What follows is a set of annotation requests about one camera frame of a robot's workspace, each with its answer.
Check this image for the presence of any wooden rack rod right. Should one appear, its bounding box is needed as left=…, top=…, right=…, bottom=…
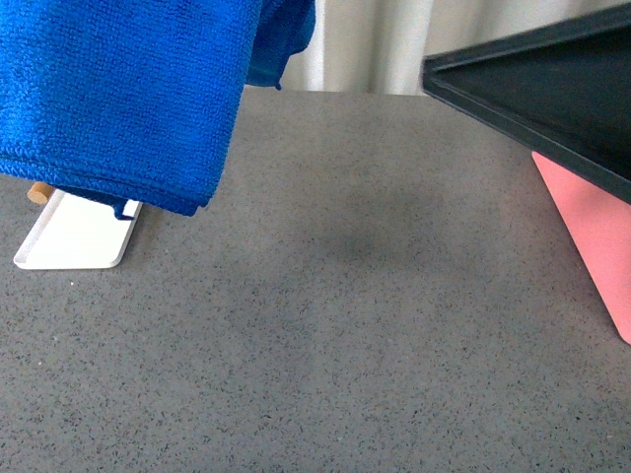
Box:
left=27, top=181, right=55, bottom=205

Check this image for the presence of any pink plastic bin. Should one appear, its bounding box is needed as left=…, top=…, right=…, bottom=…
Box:
left=531, top=152, right=630, bottom=342

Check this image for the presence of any white pleated curtain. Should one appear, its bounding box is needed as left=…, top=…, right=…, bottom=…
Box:
left=281, top=0, right=614, bottom=96

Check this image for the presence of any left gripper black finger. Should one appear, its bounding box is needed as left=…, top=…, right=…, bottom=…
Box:
left=422, top=5, right=630, bottom=202

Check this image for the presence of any white towel rack base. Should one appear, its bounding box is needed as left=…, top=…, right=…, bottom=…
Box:
left=13, top=190, right=142, bottom=270

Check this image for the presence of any blue microfiber cloth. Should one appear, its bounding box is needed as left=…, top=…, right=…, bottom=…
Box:
left=1, top=1, right=316, bottom=219

